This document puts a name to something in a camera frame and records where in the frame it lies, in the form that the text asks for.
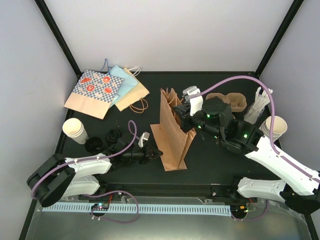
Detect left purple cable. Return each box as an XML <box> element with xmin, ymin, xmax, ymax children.
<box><xmin>31</xmin><ymin>119</ymin><xmax>138</xmax><ymax>200</ymax></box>

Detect white straws in holder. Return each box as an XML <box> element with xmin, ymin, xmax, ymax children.
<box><xmin>244</xmin><ymin>86</ymin><xmax>270</xmax><ymax>125</ymax></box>

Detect brown paper bag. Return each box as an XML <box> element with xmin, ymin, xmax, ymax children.
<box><xmin>150</xmin><ymin>88</ymin><xmax>197</xmax><ymax>172</ymax></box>

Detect left black frame post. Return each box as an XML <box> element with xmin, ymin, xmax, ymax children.
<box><xmin>34</xmin><ymin>0</ymin><xmax>82</xmax><ymax>78</ymax></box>

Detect near black lid stack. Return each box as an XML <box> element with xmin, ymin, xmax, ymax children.
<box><xmin>84</xmin><ymin>136</ymin><xmax>104</xmax><ymax>155</ymax></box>

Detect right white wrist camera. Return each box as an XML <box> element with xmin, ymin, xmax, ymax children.
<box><xmin>182</xmin><ymin>85</ymin><xmax>203</xmax><ymax>116</ymax></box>

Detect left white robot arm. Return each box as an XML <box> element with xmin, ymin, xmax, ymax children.
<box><xmin>26</xmin><ymin>129</ymin><xmax>163</xmax><ymax>207</ymax></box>

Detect light blue cable duct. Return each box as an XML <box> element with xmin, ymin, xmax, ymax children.
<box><xmin>42</xmin><ymin>202</ymin><xmax>231</xmax><ymax>217</ymax></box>

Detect light blue paper bag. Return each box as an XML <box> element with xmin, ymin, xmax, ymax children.
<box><xmin>100</xmin><ymin>58</ymin><xmax>138</xmax><ymax>106</ymax></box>

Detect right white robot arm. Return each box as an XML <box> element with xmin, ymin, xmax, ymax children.
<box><xmin>173</xmin><ymin>97</ymin><xmax>320</xmax><ymax>215</ymax></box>

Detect small circuit board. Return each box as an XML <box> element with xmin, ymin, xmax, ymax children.
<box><xmin>90</xmin><ymin>203</ymin><xmax>110</xmax><ymax>211</ymax></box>

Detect far pulp cup carrier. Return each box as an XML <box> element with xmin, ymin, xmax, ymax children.
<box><xmin>205</xmin><ymin>92</ymin><xmax>247</xmax><ymax>113</ymax></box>

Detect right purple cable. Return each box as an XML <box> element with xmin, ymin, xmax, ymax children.
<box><xmin>197</xmin><ymin>75</ymin><xmax>320</xmax><ymax>182</ymax></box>

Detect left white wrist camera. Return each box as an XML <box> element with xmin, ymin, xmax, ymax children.
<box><xmin>138</xmin><ymin>132</ymin><xmax>150</xmax><ymax>148</ymax></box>

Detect right paper cup stack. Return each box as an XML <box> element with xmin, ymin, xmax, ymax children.
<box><xmin>259</xmin><ymin>116</ymin><xmax>288</xmax><ymax>142</ymax></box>

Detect left paper cup stack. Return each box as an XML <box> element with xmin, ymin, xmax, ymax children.
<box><xmin>62</xmin><ymin>118</ymin><xmax>89</xmax><ymax>145</ymax></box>

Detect blue checkered paper bag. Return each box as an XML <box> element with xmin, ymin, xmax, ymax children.
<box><xmin>64</xmin><ymin>69</ymin><xmax>124</xmax><ymax>120</ymax></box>

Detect black frame post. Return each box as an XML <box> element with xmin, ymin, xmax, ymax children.
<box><xmin>34</xmin><ymin>0</ymin><xmax>82</xmax><ymax>78</ymax></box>
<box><xmin>255</xmin><ymin>0</ymin><xmax>304</xmax><ymax>77</ymax></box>

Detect right black frame post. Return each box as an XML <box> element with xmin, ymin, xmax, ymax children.
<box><xmin>255</xmin><ymin>0</ymin><xmax>304</xmax><ymax>77</ymax></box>

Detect black lid stack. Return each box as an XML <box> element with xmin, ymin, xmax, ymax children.
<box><xmin>105</xmin><ymin>128</ymin><xmax>122</xmax><ymax>145</ymax></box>
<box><xmin>84</xmin><ymin>136</ymin><xmax>104</xmax><ymax>155</ymax></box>

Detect tan paper bag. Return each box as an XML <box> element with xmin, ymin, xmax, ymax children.
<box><xmin>115</xmin><ymin>67</ymin><xmax>150</xmax><ymax>114</ymax></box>

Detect paper cup stack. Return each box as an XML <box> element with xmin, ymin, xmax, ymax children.
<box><xmin>62</xmin><ymin>118</ymin><xmax>89</xmax><ymax>145</ymax></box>
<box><xmin>259</xmin><ymin>116</ymin><xmax>288</xmax><ymax>142</ymax></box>

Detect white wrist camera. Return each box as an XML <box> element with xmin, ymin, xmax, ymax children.
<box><xmin>182</xmin><ymin>85</ymin><xmax>203</xmax><ymax>116</ymax></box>
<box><xmin>138</xmin><ymin>132</ymin><xmax>150</xmax><ymax>148</ymax></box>

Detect far black lid stack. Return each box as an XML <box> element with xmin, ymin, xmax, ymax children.
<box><xmin>105</xmin><ymin>128</ymin><xmax>122</xmax><ymax>145</ymax></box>

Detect front purple cable loop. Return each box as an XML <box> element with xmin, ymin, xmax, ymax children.
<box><xmin>89</xmin><ymin>190</ymin><xmax>140</xmax><ymax>224</ymax></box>

